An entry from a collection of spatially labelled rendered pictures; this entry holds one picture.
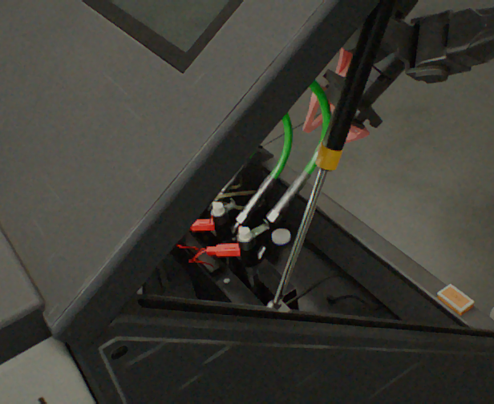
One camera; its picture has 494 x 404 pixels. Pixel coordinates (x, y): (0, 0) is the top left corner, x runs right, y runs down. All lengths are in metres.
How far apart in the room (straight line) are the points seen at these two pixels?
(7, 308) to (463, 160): 2.62
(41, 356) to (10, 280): 0.05
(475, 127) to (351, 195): 0.71
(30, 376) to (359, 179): 2.45
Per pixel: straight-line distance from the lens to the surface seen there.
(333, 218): 1.26
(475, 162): 2.95
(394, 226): 2.62
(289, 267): 0.61
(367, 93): 0.98
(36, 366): 0.48
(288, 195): 1.03
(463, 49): 0.89
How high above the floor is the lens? 1.80
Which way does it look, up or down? 40 degrees down
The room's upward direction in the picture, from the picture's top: 11 degrees counter-clockwise
